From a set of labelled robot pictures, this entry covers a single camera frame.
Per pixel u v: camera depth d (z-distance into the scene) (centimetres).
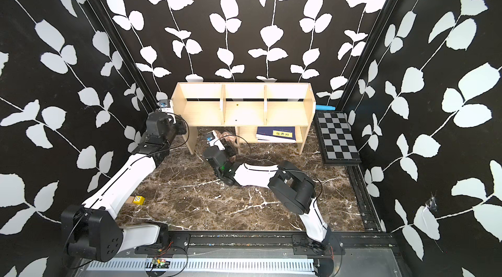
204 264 70
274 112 90
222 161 67
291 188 50
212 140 74
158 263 70
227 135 87
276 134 91
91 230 39
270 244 76
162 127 61
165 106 68
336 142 102
